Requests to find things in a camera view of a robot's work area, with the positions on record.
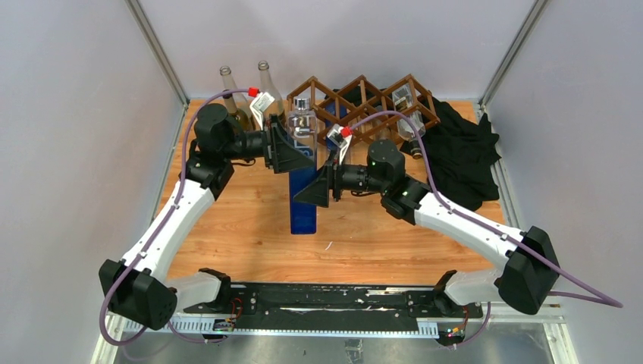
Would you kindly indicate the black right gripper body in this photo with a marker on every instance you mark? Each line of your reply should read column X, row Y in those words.
column 349, row 177

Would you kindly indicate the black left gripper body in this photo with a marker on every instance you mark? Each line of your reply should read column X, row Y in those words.
column 260, row 144

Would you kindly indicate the dark green wine bottle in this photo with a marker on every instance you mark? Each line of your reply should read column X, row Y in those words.
column 243, row 120

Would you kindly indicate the clear bottle with black label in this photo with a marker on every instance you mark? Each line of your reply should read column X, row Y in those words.
column 267, row 85

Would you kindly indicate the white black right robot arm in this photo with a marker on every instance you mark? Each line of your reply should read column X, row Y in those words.
column 524, row 262

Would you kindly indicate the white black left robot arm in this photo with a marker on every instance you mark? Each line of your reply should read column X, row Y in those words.
column 136, row 286

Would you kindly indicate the brown wooden wine rack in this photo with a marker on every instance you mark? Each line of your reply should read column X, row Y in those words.
column 362, row 99

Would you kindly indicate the clear bottle with blue label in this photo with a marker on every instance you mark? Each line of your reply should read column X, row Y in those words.
column 331, row 109

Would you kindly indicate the clear square glass bottle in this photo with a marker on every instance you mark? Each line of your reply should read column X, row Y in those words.
column 402, row 98

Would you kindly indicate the black cloth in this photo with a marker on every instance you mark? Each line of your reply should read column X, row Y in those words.
column 461, row 154

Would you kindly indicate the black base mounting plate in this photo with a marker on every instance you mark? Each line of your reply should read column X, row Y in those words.
column 340, row 308

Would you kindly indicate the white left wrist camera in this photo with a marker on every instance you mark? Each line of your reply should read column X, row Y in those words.
column 259, row 105

